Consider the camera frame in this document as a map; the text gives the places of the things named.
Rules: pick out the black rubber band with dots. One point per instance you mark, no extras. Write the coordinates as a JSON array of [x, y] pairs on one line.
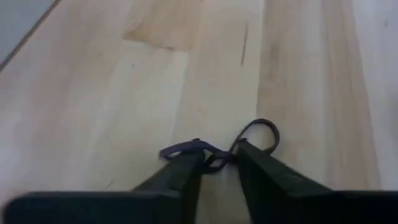
[[183, 146]]

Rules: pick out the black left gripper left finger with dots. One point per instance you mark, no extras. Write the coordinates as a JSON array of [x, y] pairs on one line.
[[186, 174]]

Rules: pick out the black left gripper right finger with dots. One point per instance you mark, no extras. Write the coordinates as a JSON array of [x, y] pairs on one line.
[[267, 180]]

